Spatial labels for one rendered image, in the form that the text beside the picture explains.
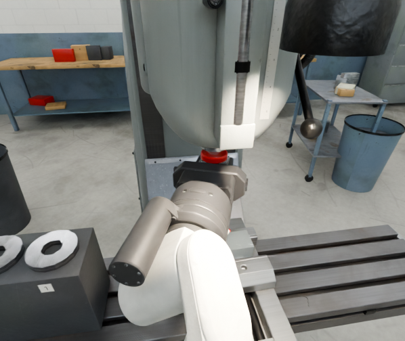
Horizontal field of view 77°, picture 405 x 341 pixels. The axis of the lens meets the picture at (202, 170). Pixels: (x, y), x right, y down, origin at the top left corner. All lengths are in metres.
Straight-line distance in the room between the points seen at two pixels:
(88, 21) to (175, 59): 4.41
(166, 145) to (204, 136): 0.52
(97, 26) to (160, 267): 4.51
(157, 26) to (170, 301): 0.27
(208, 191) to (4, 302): 0.43
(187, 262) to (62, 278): 0.33
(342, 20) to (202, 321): 0.22
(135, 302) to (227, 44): 0.27
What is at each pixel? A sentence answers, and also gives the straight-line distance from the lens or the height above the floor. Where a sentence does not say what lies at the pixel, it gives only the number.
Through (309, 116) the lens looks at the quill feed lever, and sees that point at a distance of 0.40.
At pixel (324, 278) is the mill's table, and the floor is 0.90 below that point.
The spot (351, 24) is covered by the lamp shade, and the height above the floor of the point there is 1.47.
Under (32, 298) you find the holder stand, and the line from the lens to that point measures 0.59.
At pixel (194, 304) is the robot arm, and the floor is 1.28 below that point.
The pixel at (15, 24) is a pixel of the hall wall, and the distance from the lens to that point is 5.02.
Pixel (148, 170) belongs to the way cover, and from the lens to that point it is 0.86.
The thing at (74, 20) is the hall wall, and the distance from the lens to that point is 4.74.
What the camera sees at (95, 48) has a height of 1.04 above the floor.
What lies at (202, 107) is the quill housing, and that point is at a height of 1.38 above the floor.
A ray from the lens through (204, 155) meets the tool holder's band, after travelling 0.43.
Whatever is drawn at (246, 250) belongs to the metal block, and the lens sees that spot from 0.59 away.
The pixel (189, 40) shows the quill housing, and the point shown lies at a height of 1.45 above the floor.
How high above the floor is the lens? 1.48
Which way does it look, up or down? 32 degrees down
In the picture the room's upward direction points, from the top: straight up
